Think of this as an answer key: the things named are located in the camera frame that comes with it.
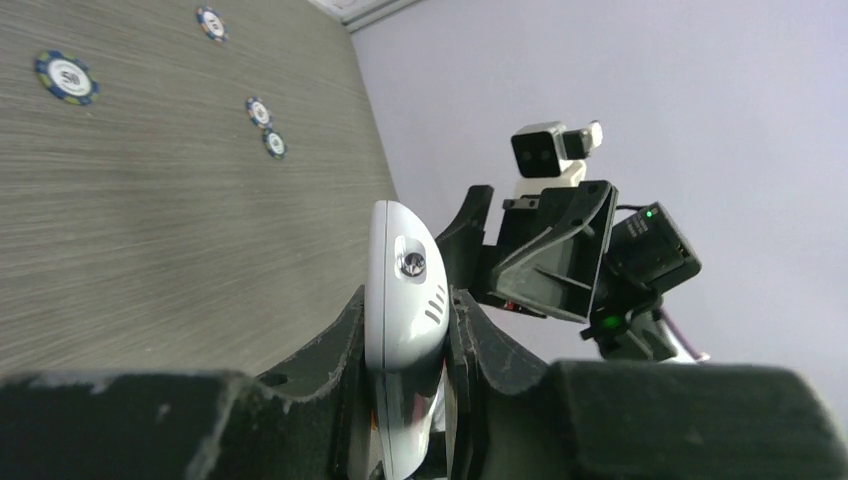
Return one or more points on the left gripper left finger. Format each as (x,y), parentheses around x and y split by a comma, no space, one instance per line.
(326,425)

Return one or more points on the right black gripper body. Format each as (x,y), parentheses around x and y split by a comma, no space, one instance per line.
(550,247)

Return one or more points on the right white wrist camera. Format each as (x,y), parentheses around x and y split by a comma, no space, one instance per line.
(550,155)

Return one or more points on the poker chip right upper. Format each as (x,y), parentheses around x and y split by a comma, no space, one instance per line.
(258,113)

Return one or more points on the poker chip right lower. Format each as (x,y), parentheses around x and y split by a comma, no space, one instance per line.
(274,144)

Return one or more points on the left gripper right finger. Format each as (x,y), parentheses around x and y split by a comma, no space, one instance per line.
(502,417)

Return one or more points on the white remote control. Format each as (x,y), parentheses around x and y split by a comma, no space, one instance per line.
(405,326)

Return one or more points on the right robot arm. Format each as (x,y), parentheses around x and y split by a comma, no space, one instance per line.
(646,257)

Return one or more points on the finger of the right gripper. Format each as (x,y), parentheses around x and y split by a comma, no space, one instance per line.
(461,242)

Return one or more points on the aluminium rail frame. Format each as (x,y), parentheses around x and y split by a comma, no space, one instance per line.
(356,15)

